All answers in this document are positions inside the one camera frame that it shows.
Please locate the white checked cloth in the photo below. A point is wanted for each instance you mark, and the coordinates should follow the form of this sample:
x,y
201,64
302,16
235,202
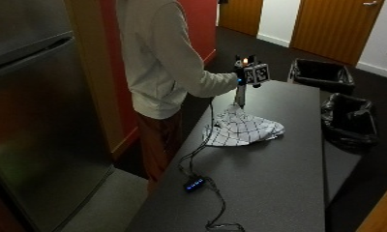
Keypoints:
x,y
245,129

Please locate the white marker cube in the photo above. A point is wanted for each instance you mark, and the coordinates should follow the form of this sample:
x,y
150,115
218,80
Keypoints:
x,y
257,74

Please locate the bin with black bag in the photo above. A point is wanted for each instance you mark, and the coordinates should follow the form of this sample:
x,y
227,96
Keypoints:
x,y
349,121
322,75

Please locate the the person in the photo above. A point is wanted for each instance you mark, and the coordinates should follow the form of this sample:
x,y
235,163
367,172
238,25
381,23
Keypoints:
x,y
159,64

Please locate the wooden door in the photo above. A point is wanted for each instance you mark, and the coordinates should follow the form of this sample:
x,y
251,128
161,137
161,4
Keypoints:
x,y
335,29
241,14

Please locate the black hub with blue lights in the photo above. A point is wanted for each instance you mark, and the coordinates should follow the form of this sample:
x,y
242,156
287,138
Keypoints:
x,y
194,184

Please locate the wooden side panel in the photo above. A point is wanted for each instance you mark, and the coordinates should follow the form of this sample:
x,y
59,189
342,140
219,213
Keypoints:
x,y
95,80

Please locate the stainless steel refrigerator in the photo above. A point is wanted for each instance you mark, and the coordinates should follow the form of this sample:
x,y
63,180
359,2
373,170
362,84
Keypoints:
x,y
43,106

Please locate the wooden cabinet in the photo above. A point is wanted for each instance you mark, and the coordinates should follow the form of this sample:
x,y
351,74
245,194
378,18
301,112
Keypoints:
x,y
385,209

